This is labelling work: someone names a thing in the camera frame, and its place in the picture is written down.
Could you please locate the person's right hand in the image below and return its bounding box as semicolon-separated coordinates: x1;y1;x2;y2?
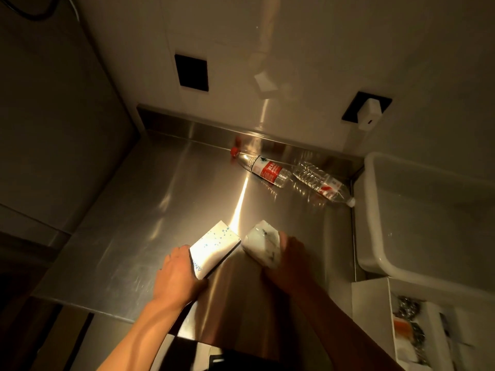
263;232;315;296

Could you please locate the white box with blue dots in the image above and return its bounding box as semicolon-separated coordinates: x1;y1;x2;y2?
188;220;242;280

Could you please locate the steel wool scrubber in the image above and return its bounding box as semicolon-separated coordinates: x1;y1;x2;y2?
394;295;424;321

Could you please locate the black socket with white charger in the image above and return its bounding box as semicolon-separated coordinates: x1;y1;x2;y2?
341;91;393;124

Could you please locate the red-capped clear plastic bottle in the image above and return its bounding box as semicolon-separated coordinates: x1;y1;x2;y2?
230;147;293;189

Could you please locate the white-capped clear plastic bottle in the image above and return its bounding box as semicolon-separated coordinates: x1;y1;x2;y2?
292;161;356;208

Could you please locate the white open box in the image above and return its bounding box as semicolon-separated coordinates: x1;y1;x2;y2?
351;277;495;371

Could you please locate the black wall socket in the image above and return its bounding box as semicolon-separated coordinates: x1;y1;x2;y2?
174;54;209;92

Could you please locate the person's left forearm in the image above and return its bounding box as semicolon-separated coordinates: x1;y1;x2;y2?
97;299;194;371

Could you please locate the orange sponge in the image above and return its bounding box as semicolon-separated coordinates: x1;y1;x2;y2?
394;318;414;340

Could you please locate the person's left hand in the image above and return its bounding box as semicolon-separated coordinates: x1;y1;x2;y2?
152;244;209;310

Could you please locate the white charger plug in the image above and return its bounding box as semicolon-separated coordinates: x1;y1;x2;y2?
358;98;383;131

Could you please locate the person's right forearm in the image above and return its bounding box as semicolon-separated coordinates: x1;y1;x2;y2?
292;282;405;371

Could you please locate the white plastic tub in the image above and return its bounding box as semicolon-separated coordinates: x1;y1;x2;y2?
354;151;495;302

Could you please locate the white plastic bag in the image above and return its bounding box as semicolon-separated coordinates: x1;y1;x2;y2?
241;220;282;270

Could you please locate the black cable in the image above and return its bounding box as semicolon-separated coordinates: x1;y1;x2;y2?
0;0;80;22

